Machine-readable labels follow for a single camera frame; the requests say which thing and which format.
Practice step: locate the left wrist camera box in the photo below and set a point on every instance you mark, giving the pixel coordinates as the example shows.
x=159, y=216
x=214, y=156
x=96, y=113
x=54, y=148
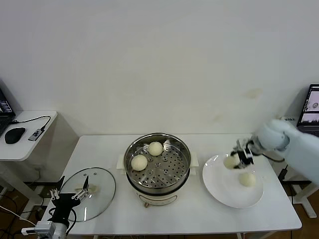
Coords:
x=42, y=227

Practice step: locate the stainless steel steamer pot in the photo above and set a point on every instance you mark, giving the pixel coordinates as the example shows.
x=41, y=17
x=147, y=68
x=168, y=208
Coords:
x=174, y=174

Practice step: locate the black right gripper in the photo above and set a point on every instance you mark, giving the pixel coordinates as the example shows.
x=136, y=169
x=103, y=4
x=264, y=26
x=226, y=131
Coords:
x=246, y=154

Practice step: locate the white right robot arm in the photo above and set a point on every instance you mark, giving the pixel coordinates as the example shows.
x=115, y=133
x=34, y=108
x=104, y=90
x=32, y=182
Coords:
x=299, y=149

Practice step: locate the black computer mouse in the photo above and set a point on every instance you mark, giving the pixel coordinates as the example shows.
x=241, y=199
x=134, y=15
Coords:
x=14, y=135

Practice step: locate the cream electric cooker base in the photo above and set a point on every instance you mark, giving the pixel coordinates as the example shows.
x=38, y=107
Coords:
x=159, y=198

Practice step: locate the black laptop with dark screen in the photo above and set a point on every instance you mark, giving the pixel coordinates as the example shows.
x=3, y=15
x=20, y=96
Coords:
x=6, y=109

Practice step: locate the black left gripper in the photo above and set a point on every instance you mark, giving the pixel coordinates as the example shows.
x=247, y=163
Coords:
x=62, y=206

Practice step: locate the round glass pot lid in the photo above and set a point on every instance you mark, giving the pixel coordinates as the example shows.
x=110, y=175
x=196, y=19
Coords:
x=104, y=184

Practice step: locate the small grey usb hub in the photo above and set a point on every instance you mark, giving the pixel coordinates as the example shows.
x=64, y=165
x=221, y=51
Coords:
x=35, y=134

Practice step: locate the black laptop with image windows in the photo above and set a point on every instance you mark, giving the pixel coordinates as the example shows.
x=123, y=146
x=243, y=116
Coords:
x=310, y=107

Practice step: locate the white steamed baozi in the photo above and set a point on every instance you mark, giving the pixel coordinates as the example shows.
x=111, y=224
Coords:
x=139, y=163
x=247, y=180
x=156, y=148
x=230, y=162

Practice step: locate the white round plate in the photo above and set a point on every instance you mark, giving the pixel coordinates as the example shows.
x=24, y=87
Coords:
x=224, y=191

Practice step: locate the white side table with mouse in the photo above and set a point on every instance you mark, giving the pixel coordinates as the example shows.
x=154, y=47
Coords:
x=25, y=149

